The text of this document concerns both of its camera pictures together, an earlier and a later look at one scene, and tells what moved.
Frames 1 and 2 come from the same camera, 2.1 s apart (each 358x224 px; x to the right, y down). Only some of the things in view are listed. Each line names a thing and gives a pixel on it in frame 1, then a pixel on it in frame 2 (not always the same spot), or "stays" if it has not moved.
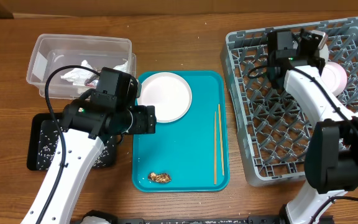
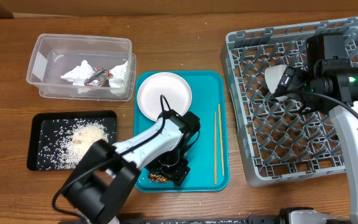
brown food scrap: x=159 y=177 stays
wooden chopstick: x=221 y=139 stays
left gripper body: x=142 y=121 to x=172 y=165
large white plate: x=171 y=94 stays
